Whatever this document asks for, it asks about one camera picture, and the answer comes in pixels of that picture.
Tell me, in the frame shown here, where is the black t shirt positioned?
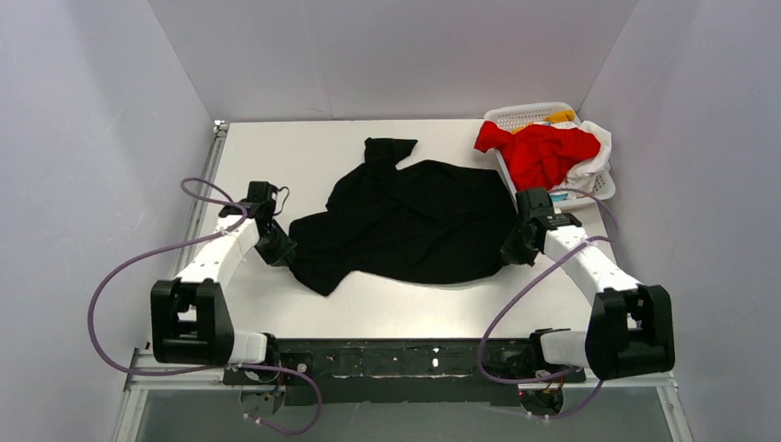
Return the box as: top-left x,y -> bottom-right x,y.
289,138 -> 517,296

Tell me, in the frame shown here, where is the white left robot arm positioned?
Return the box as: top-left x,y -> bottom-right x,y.
150,181 -> 297,366

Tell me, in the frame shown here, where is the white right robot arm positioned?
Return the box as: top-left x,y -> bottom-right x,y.
501,188 -> 676,380

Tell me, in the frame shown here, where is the red t shirt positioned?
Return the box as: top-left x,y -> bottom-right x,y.
474,121 -> 599,191

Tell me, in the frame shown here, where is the white t shirt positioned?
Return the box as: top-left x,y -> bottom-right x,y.
547,121 -> 612,198

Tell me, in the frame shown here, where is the white plastic laundry basket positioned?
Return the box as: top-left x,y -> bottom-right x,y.
474,102 -> 616,210

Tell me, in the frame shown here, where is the yellow t shirt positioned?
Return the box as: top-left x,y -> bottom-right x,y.
512,110 -> 576,134

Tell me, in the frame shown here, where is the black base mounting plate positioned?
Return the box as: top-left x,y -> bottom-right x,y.
221,338 -> 585,406

